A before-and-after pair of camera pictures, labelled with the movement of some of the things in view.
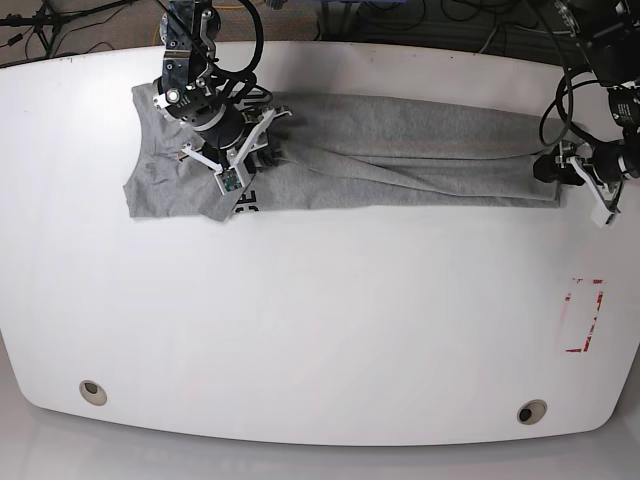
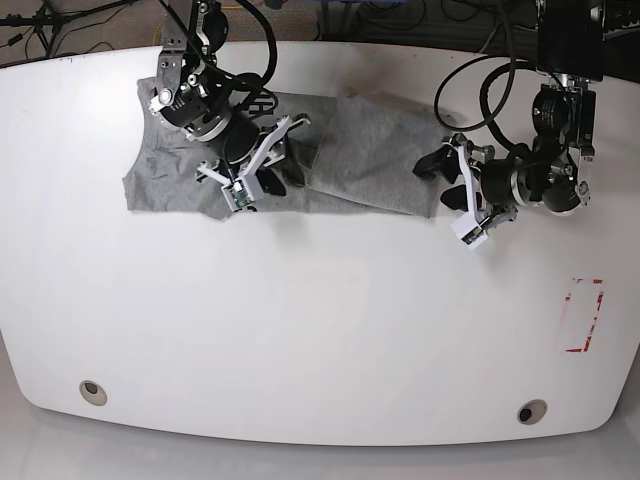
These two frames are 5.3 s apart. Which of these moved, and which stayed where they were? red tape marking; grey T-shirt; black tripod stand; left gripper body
Moved: grey T-shirt; left gripper body
Stayed: red tape marking; black tripod stand
